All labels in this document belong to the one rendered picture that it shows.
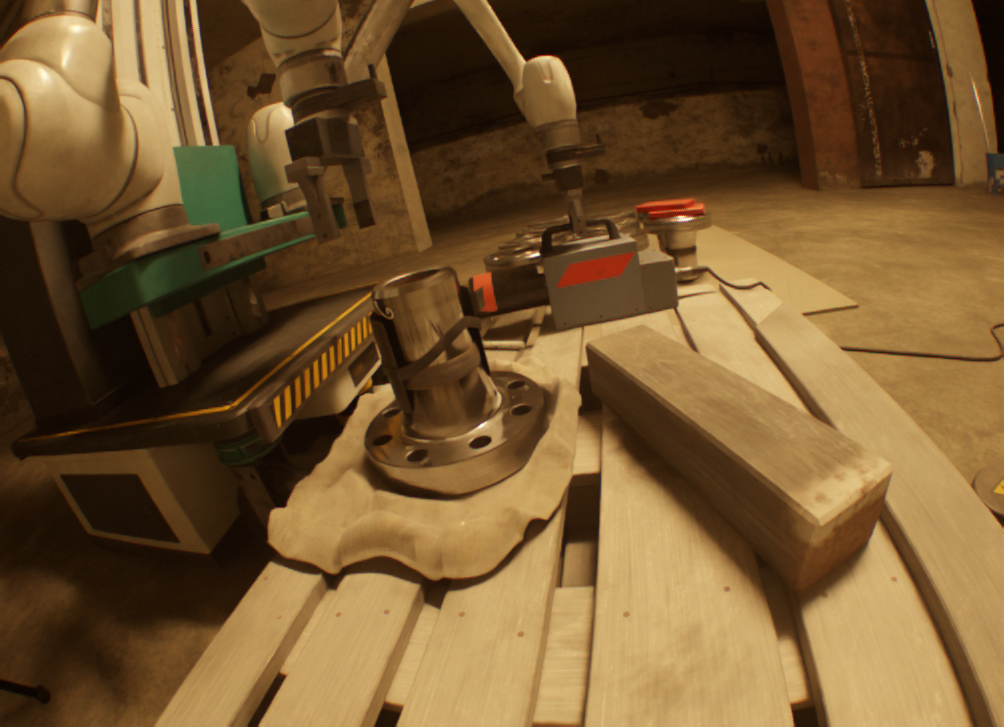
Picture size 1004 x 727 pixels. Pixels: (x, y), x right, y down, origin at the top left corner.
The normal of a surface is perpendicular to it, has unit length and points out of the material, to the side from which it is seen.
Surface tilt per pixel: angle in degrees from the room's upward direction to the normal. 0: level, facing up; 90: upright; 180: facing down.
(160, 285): 90
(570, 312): 90
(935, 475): 0
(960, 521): 0
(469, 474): 90
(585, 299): 90
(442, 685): 0
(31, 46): 76
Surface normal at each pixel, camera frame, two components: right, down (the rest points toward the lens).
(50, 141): 0.94, 0.33
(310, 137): -0.09, 0.38
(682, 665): -0.22, -0.91
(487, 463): 0.40, 0.25
